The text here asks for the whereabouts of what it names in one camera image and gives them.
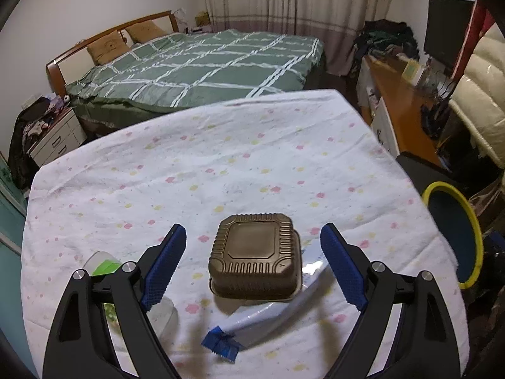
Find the white tube with blue end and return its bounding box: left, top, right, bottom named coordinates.
left=201, top=261, right=338, bottom=364

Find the wooden bed headboard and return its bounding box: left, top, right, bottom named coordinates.
left=45, top=10, right=180, bottom=99

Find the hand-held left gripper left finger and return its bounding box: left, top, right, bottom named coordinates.
left=43, top=224, right=187, bottom=379

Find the black flat television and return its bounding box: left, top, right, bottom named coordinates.
left=424, top=0, right=476, bottom=75

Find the clear bottle with green label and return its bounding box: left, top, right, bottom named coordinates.
left=81, top=250, right=178, bottom=340

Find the dark box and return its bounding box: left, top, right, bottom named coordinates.
left=395, top=152, right=470, bottom=206

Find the brown plastic food container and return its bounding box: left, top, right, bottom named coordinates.
left=207, top=213, right=304, bottom=301

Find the brown pillow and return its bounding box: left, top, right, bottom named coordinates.
left=126, top=21, right=168, bottom=44
left=87, top=31, right=131, bottom=65

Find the white nightstand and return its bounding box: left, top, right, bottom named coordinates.
left=24, top=106, right=88, bottom=168

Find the wooden desk with clutter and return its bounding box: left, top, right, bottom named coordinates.
left=357, top=55, right=446, bottom=166

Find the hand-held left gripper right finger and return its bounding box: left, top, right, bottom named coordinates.
left=319, top=222, right=462, bottom=379

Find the pale floral curtain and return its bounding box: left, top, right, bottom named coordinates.
left=201, top=0, right=397, bottom=77

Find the pile of dark clothes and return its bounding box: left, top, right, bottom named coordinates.
left=349, top=19, right=421, bottom=77

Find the floral white tablecloth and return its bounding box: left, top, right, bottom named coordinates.
left=21, top=89, right=470, bottom=379

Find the small picture frame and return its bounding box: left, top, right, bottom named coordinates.
left=401, top=58, right=421, bottom=86

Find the red hanging cloth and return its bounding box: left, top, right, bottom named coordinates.
left=454, top=0, right=495, bottom=83

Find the yellow rimmed waste bin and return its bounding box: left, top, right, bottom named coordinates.
left=421, top=182, right=484, bottom=290

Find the white puffer jacket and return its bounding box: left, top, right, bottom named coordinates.
left=449, top=21, right=505, bottom=168

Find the green plaid duvet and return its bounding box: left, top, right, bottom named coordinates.
left=65, top=28, right=326, bottom=111

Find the teal sliding glass door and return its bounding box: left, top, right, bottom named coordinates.
left=0, top=154, right=28, bottom=348

